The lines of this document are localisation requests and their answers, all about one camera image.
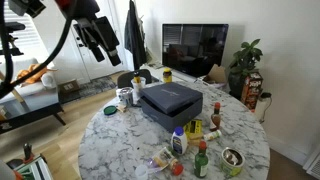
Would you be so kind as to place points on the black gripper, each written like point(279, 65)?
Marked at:
point(100, 31)

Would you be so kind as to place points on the dark blue box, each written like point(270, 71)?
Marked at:
point(170, 95)

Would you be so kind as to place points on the small cardboard box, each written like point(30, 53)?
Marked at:
point(68, 86)

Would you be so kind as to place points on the green round lid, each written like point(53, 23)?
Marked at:
point(110, 110)

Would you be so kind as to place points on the brown jar yellow lid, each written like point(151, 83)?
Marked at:
point(167, 76)

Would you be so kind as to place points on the blue box base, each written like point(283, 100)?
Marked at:
point(180, 120)

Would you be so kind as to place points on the spice jar red lid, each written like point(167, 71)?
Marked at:
point(176, 167)

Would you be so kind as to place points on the green white striped box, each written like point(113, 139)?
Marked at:
point(35, 170)

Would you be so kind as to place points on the orange Jenga box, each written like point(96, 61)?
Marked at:
point(251, 90)

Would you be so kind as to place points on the white jug black lid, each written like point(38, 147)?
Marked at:
point(261, 108)

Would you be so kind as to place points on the white panel door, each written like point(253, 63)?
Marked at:
point(100, 68)

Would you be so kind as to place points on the black chair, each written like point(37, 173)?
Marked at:
point(125, 80)

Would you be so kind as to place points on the grey patterned rug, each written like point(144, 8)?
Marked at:
point(96, 86)

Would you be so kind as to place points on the dark hanging coat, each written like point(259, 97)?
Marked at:
point(134, 36)

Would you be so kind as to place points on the yellow bottle black cap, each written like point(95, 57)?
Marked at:
point(137, 77)

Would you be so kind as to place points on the steel tumbler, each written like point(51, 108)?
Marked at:
point(125, 96)

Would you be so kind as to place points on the white television stand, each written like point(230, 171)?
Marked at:
point(156, 71)

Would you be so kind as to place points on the wooden blocks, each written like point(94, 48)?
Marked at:
point(121, 108)

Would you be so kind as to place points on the white pillow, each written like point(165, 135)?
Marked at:
point(48, 80)

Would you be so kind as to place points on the orange plush toy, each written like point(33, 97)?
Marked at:
point(31, 75)

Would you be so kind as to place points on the white window blinds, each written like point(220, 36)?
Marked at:
point(30, 33)

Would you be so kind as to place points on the black flat screen television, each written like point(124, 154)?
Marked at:
point(196, 46)

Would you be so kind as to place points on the wooden stand leg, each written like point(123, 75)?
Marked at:
point(15, 91)

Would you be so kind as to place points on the brown cardboard piece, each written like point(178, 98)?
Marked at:
point(216, 74)

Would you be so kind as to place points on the white glue bottle blue cap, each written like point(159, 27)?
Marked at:
point(179, 141)

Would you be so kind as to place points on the yellow packet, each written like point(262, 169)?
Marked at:
point(194, 126)

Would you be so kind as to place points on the clear plastic bag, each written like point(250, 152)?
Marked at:
point(160, 160)

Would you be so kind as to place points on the small clear plastic cup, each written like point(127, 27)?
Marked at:
point(141, 172)

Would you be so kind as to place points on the tan wooden block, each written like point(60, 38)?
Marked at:
point(195, 140)

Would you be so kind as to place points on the black red hand tool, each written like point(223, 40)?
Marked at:
point(27, 151)

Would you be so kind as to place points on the hot sauce bottle red cap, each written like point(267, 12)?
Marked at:
point(215, 118)

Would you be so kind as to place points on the small white bottle green cap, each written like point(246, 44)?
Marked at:
point(212, 135)

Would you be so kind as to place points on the green potted plant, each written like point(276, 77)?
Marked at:
point(245, 60)

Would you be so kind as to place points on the open tin can green label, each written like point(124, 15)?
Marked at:
point(232, 163)

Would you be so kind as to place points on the white floor vent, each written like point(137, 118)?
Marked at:
point(314, 166)

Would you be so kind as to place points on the grey sofa dark frame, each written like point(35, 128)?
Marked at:
point(30, 100)

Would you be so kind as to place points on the black camera tripod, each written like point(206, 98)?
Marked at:
point(11, 28)

